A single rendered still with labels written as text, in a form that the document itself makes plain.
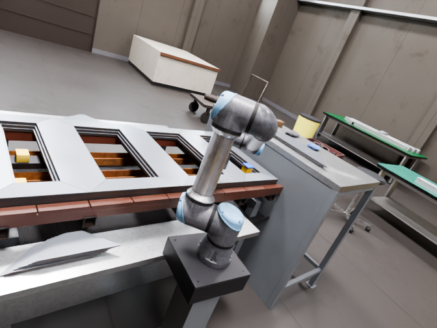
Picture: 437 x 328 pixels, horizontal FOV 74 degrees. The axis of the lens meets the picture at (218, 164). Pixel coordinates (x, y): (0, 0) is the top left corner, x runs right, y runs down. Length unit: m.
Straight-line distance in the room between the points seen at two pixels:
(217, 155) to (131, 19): 8.65
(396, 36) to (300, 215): 7.58
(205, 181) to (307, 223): 1.03
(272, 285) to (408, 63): 7.33
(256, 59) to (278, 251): 9.08
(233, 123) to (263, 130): 0.11
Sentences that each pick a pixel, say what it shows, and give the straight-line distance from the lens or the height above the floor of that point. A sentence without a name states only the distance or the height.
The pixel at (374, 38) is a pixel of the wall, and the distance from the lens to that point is 9.40.
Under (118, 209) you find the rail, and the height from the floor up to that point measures 0.80.
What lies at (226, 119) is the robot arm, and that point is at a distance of 1.01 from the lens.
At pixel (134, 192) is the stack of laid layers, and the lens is 1.36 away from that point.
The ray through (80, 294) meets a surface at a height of 0.37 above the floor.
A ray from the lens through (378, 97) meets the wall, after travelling 8.84.
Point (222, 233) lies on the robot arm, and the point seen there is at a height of 0.92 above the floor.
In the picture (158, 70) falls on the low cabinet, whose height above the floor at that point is 0.37.
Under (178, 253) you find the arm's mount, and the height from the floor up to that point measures 0.77.
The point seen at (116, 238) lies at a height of 0.68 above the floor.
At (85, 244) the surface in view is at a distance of 1.25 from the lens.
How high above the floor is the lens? 1.57
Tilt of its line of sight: 22 degrees down
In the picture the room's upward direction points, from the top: 21 degrees clockwise
